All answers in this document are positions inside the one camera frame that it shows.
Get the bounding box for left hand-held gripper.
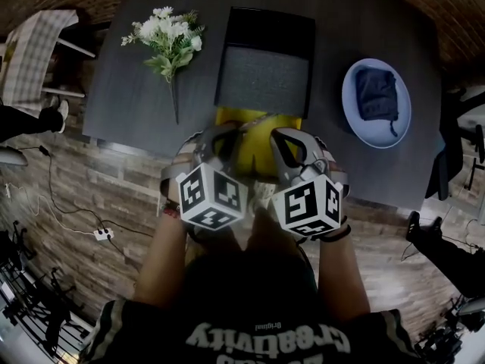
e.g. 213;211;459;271
160;122;250;231

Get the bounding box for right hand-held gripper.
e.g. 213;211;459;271
269;127;349;241

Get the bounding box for black container with grey lining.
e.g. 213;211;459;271
214;6;317;120

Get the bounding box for person's right forearm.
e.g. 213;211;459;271
316;224;372;315

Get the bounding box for person's left forearm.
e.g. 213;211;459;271
132;202;191;303

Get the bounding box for light blue plate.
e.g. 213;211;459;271
341;57;412;149

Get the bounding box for black wrist band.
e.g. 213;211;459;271
321;224;352;243

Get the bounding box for white artificial flower bouquet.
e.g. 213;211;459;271
120;6;205;125

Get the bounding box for white power strip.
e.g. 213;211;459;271
92;226;115;242

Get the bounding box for black office chair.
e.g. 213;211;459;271
423;86;485;201

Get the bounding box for person's dark printed shirt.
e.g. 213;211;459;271
77;250;421;364

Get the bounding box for table with checked cloth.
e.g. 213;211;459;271
0;8;96;112

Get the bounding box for black tripod equipment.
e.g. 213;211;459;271
412;293;485;364

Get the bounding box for black metal rack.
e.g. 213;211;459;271
0;220;96;360

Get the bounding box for dark drawstring pouch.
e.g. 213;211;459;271
354;67;399;138

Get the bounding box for black power cable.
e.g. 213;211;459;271
17;145;153;239

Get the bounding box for white cable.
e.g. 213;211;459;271
4;183;96;236

